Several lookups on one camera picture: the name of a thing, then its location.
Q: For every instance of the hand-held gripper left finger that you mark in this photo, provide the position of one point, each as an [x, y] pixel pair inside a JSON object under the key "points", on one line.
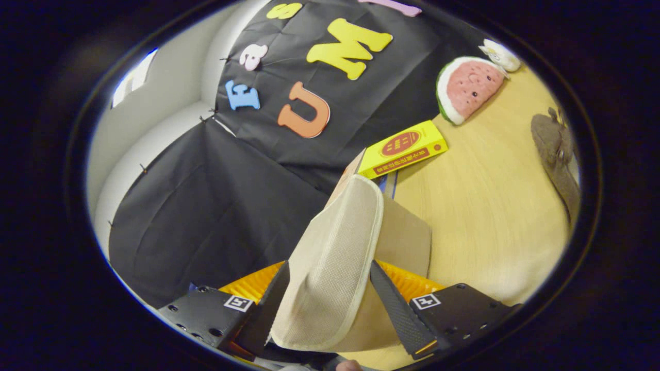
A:
{"points": [[206, 314]]}

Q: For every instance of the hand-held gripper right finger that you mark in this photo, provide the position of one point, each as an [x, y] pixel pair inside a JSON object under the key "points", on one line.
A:
{"points": [[397, 309]]}

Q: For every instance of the beige fabric storage box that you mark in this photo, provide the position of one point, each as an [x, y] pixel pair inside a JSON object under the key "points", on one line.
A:
{"points": [[330, 268]]}

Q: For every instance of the brown fuzzy shoe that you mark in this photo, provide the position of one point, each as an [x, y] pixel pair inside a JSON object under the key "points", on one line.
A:
{"points": [[554, 149]]}

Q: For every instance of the black backdrop cloth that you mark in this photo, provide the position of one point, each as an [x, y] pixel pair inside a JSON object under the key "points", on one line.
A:
{"points": [[206, 216]]}

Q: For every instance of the blue and white book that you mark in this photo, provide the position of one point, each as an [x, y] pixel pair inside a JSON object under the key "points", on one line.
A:
{"points": [[389, 184]]}

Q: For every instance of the pale beige book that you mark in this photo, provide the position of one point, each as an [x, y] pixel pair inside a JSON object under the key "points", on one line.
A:
{"points": [[350, 170]]}

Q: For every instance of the yellow book with red label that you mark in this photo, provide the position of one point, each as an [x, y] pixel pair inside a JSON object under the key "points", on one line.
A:
{"points": [[430, 139]]}

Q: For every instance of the watermelon slice plush toy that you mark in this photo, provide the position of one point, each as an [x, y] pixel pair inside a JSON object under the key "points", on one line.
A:
{"points": [[469, 85]]}

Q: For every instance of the long ceiling light panel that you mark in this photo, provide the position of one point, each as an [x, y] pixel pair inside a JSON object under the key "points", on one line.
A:
{"points": [[133, 80]]}

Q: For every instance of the white plush toy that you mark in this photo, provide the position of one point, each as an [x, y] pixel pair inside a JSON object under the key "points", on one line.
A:
{"points": [[502, 56]]}

